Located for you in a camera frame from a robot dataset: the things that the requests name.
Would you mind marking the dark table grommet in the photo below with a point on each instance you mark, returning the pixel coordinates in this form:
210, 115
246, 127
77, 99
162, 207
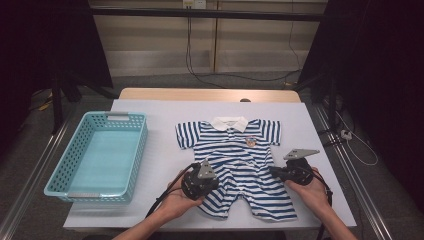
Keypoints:
245, 100

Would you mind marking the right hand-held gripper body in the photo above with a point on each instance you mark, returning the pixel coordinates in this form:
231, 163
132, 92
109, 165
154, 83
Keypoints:
298, 171

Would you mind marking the white plug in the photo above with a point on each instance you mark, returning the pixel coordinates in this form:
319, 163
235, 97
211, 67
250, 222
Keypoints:
346, 134

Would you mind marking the white wall socket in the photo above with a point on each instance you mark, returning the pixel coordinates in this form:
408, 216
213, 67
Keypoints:
199, 4

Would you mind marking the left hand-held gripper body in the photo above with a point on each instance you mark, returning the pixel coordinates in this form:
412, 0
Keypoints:
195, 185

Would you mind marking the yellow strip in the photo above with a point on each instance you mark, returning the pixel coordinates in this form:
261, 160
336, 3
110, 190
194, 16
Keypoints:
45, 106

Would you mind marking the black metal stand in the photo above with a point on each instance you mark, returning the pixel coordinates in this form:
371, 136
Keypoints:
57, 106

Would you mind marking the black horizontal bar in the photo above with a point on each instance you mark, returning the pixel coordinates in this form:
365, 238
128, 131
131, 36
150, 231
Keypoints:
200, 14

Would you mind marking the teal perforated plastic basket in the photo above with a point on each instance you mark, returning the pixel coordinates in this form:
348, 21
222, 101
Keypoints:
100, 156

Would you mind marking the blue white striped baby romper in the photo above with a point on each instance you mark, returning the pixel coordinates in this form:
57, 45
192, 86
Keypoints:
240, 156

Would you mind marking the person's right hand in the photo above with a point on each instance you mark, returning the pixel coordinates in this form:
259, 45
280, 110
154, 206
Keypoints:
313, 196

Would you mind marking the wooden vertical post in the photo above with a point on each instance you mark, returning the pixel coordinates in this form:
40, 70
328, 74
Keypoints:
215, 40

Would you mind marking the person's left hand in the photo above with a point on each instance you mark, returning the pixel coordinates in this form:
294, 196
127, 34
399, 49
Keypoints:
176, 205

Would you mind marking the black curtain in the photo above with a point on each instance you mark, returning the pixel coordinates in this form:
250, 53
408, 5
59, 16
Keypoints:
40, 40
383, 66

